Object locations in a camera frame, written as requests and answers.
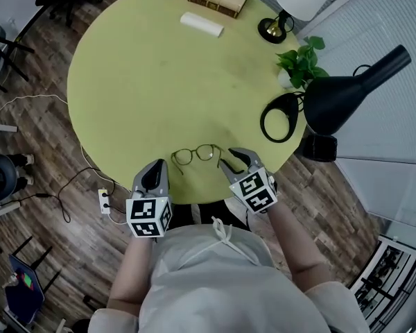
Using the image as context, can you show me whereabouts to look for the white power strip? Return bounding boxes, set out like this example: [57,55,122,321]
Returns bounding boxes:
[97,187,112,215]

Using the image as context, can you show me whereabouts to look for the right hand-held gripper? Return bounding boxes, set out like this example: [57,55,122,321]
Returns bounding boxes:
[218,146,279,216]

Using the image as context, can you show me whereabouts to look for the white framed shelf rack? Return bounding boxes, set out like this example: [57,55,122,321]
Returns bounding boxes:
[348,234,416,333]

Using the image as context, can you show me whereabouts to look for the white power cable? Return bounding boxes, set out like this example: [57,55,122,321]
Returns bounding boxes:
[0,94,129,225]

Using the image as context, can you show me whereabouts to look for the small green potted plant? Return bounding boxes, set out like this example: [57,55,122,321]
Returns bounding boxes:
[275,35,331,90]

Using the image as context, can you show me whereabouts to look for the round yellow table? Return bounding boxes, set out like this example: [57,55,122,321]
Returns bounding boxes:
[67,0,308,204]

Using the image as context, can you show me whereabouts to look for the person's right forearm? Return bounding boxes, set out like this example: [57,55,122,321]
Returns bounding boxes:
[263,203,337,296]

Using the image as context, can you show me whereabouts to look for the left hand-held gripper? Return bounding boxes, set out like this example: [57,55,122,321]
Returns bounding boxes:
[125,158,173,239]

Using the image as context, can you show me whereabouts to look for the black chair base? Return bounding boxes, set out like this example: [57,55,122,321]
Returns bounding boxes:
[81,293,107,314]

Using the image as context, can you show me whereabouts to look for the dark blue folding table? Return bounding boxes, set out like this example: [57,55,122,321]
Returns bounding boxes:
[3,236,63,325]

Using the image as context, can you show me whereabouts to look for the person's white shirt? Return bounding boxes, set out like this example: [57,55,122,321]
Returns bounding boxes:
[88,216,370,333]

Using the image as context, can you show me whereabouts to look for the dark-framed eyeglasses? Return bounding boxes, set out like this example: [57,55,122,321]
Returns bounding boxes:
[171,143,225,176]

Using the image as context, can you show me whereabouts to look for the person's left forearm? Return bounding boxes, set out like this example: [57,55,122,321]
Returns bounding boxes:
[107,236,160,317]

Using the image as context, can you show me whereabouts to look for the black cone-shade desk lamp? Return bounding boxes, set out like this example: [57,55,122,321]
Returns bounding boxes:
[259,44,413,144]

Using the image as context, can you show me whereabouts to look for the black cube-shaped box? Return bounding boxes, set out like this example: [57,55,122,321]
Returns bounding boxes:
[300,133,339,163]

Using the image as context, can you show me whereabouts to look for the person's black trousers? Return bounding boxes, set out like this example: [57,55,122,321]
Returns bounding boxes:
[169,201,250,230]

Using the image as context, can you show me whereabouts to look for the red green toy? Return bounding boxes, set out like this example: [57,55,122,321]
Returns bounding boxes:
[16,271,35,291]

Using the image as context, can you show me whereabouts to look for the black power cable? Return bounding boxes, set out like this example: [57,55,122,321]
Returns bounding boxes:
[20,166,117,223]

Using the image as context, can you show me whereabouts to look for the white glasses case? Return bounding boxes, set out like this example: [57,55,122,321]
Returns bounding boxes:
[179,11,225,39]

